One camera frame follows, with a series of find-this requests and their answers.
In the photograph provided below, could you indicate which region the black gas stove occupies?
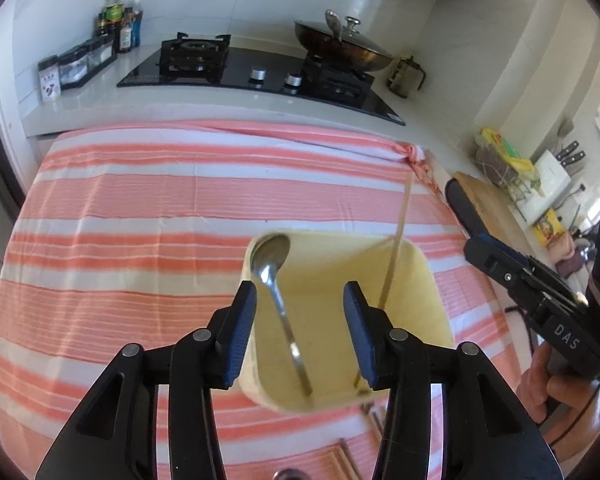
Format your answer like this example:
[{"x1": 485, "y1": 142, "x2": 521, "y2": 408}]
[{"x1": 116, "y1": 32, "x2": 406, "y2": 127}]

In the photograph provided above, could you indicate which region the pink plastic bag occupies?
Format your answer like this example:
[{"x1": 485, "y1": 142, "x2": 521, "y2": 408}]
[{"x1": 552, "y1": 235, "x2": 588, "y2": 277}]

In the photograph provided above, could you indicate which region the dark metal wok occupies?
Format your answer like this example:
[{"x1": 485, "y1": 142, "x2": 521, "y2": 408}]
[{"x1": 294, "y1": 19, "x2": 396, "y2": 73}]

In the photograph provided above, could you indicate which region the yellow snack packet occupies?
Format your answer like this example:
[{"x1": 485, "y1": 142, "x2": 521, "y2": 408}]
[{"x1": 532, "y1": 209, "x2": 566, "y2": 247}]

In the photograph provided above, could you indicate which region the wooden chopstick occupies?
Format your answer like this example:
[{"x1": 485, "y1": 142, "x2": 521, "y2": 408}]
[
  {"x1": 337, "y1": 439, "x2": 363, "y2": 480},
  {"x1": 352, "y1": 177, "x2": 413, "y2": 388}
]

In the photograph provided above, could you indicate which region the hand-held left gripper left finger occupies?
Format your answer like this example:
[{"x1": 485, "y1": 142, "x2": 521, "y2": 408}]
[{"x1": 35, "y1": 280, "x2": 258, "y2": 480}]

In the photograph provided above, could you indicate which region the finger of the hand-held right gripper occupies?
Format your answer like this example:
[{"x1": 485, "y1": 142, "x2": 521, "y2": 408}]
[
  {"x1": 464, "y1": 234, "x2": 531, "y2": 291},
  {"x1": 445, "y1": 179, "x2": 491, "y2": 241}
]

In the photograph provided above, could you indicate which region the wooden cutting board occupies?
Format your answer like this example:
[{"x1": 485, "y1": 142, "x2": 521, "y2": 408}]
[{"x1": 452, "y1": 171, "x2": 536, "y2": 256}]

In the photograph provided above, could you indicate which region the glass french press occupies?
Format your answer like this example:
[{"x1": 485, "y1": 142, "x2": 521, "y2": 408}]
[{"x1": 387, "y1": 55, "x2": 427, "y2": 98}]

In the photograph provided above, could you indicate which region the yellow cap oil bottle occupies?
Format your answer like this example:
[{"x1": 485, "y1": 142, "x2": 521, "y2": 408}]
[{"x1": 105, "y1": 0, "x2": 128, "y2": 36}]

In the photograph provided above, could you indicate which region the metal ladle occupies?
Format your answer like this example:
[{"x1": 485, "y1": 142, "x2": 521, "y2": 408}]
[{"x1": 325, "y1": 10, "x2": 344, "y2": 42}]

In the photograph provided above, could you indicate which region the pink white striped cloth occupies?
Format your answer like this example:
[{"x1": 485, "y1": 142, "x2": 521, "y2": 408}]
[{"x1": 0, "y1": 120, "x2": 531, "y2": 480}]

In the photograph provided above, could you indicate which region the person's right hand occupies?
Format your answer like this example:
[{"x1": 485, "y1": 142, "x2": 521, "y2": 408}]
[{"x1": 515, "y1": 342, "x2": 600, "y2": 445}]

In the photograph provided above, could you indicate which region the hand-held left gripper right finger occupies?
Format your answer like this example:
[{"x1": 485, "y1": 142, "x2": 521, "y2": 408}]
[{"x1": 342, "y1": 280, "x2": 566, "y2": 480}]

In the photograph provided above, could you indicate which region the cream plastic utensil holder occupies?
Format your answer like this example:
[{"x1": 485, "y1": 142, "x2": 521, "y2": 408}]
[{"x1": 237, "y1": 230, "x2": 456, "y2": 416}]

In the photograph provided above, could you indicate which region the blue label bottle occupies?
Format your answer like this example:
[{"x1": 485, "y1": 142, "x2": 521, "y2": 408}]
[{"x1": 131, "y1": 0, "x2": 144, "y2": 48}]

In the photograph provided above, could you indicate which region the tall dark sauce bottle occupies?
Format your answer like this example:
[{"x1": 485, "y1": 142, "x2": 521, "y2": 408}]
[{"x1": 119, "y1": 7, "x2": 135, "y2": 53}]

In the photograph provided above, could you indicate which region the glass wok lid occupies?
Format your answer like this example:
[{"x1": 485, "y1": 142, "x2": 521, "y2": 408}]
[{"x1": 295, "y1": 16, "x2": 381, "y2": 56}]

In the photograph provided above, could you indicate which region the white knife block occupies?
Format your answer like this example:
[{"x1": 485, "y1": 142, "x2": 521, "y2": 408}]
[{"x1": 522, "y1": 140, "x2": 588, "y2": 226}]

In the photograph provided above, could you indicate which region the white label spice jar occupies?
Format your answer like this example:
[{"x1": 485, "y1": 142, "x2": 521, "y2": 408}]
[{"x1": 37, "y1": 54, "x2": 62, "y2": 103}]

